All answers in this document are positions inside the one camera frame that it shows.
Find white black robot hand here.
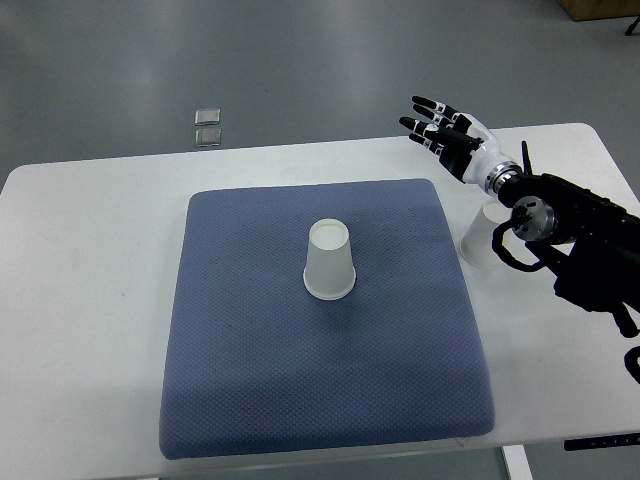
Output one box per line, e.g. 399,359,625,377
399,96,523,196

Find white paper cup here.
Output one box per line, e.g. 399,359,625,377
459,199,509,268
303,218,356,301

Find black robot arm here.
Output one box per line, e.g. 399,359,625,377
492,142,639,338

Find brown cardboard box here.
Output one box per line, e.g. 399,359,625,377
559,0,639,21

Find white paper cup on cushion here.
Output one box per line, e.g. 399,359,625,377
303,218,356,301

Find black tripod leg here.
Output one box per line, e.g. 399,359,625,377
624,16,640,36

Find upper metal floor plate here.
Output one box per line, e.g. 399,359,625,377
194,107,221,126

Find blue fabric cushion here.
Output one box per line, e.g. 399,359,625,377
159,179,495,459

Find white table leg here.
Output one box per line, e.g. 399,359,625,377
501,445,533,480

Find black table control panel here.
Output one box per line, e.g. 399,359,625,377
563,432,640,452

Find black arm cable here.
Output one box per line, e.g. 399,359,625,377
489,219,554,274

